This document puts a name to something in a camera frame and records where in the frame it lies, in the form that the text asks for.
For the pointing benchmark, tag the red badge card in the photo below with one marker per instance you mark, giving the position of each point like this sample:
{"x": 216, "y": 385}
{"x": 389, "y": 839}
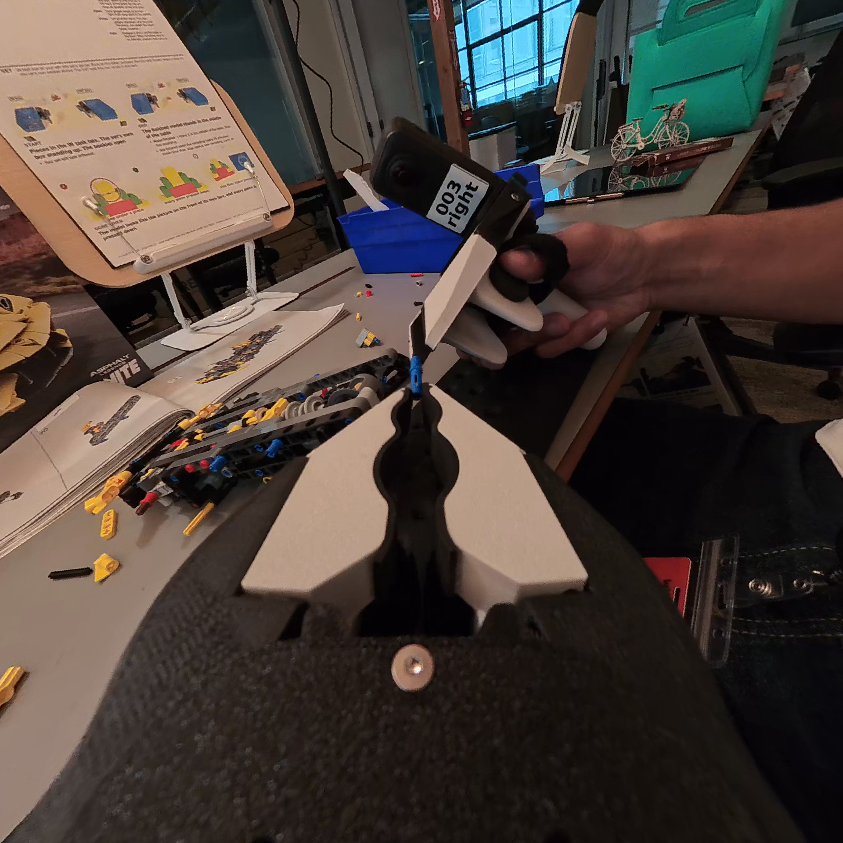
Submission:
{"x": 668, "y": 579}

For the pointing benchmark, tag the wooden board instruction sheet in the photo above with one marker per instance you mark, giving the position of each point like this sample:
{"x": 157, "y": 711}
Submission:
{"x": 99, "y": 132}

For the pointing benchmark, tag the black slim pole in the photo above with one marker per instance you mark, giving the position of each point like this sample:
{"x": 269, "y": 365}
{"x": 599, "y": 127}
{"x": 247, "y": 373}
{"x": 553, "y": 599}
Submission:
{"x": 311, "y": 112}

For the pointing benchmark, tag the pile of yellow lego pieces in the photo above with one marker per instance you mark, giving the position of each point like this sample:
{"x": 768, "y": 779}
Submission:
{"x": 105, "y": 568}

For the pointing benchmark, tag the printed paper sheet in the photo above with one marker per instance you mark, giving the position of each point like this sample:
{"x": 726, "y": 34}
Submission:
{"x": 678, "y": 375}

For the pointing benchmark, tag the black swivel chair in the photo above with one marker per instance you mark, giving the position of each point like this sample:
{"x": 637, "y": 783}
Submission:
{"x": 803, "y": 342}

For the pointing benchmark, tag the empty wooden board stand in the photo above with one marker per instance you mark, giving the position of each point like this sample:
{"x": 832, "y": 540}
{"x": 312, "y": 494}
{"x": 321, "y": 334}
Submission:
{"x": 576, "y": 52}

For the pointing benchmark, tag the open lego instruction booklet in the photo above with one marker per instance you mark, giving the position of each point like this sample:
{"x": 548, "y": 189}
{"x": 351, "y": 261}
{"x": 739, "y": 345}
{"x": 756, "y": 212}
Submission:
{"x": 79, "y": 448}

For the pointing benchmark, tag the black glossy panel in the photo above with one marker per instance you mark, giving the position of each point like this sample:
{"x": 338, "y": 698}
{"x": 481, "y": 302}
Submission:
{"x": 625, "y": 181}

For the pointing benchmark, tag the blue lego pin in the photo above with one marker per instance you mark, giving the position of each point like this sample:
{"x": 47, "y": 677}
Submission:
{"x": 415, "y": 372}

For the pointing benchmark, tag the lego set cardboard box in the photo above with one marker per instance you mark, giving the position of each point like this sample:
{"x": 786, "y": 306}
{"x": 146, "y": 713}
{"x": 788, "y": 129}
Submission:
{"x": 52, "y": 342}

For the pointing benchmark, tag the person's right hand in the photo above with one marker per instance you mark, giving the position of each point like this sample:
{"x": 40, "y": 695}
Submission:
{"x": 606, "y": 276}

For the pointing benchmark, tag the scattered loose lego pieces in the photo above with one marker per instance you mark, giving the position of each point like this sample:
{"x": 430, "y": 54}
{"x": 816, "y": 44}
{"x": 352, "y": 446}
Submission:
{"x": 369, "y": 288}

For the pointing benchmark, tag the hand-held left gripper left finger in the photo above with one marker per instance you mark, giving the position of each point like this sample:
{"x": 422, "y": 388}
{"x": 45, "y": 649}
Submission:
{"x": 316, "y": 520}

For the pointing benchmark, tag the black yellow lego car chassis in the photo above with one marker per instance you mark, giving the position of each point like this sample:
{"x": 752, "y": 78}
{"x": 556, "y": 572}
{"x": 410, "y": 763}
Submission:
{"x": 283, "y": 421}

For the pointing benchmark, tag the white paper strip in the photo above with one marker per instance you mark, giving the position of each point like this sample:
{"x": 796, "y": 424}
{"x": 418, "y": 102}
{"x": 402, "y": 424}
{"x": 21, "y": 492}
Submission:
{"x": 365, "y": 191}

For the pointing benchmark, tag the wooden pillar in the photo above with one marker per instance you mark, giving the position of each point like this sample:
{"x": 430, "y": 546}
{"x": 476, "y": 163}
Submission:
{"x": 449, "y": 79}

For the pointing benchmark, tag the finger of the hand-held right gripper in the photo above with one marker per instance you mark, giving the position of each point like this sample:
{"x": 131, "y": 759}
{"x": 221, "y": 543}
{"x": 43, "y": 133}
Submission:
{"x": 458, "y": 290}
{"x": 418, "y": 339}

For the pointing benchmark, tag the small yellow grey lego connector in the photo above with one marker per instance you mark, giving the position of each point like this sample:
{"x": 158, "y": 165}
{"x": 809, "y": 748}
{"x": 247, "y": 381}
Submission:
{"x": 367, "y": 338}

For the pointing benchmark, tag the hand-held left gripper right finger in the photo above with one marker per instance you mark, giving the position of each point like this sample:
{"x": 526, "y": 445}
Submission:
{"x": 514, "y": 520}

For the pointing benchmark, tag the blue plastic bin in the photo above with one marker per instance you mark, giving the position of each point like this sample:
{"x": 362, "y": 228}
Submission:
{"x": 395, "y": 237}

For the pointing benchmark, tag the clear badge holder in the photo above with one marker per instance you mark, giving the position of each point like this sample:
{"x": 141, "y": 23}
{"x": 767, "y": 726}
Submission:
{"x": 714, "y": 612}

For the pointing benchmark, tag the brown flat box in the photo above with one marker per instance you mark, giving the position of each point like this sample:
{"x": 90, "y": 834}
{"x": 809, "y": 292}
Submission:
{"x": 685, "y": 153}

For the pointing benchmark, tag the teal felt bag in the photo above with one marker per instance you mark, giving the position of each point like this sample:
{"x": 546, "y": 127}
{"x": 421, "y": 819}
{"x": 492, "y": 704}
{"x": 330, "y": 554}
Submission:
{"x": 705, "y": 66}

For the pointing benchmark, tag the dark lego pin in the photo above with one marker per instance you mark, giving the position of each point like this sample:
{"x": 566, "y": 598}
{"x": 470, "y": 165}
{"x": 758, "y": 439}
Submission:
{"x": 69, "y": 573}

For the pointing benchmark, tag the person's right forearm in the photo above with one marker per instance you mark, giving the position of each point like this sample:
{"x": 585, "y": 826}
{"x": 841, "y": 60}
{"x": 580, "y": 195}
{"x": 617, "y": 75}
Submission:
{"x": 744, "y": 257}

